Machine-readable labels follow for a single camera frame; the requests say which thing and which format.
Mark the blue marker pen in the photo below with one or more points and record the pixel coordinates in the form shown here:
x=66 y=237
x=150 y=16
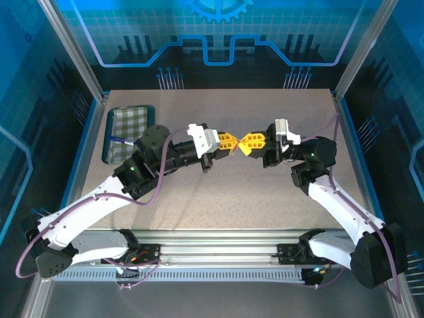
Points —
x=116 y=138

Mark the aluminium frame post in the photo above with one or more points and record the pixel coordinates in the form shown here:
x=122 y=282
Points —
x=361 y=49
x=73 y=49

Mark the teal tray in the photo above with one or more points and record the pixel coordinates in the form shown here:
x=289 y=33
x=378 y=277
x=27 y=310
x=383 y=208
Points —
x=104 y=155

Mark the aluminium side frame beam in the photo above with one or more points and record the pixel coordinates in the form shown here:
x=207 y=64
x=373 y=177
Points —
x=94 y=132
x=350 y=132

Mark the green checkered cloth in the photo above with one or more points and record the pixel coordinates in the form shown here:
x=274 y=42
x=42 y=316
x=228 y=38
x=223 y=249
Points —
x=129 y=119

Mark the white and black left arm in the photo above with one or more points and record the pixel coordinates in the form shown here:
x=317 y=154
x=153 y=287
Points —
x=83 y=212

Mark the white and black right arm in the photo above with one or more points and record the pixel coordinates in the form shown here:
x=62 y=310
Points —
x=334 y=202

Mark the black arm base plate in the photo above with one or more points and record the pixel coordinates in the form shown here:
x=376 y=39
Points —
x=150 y=253
x=286 y=253

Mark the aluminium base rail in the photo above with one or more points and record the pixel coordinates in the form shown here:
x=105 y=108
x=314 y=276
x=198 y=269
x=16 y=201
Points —
x=215 y=245

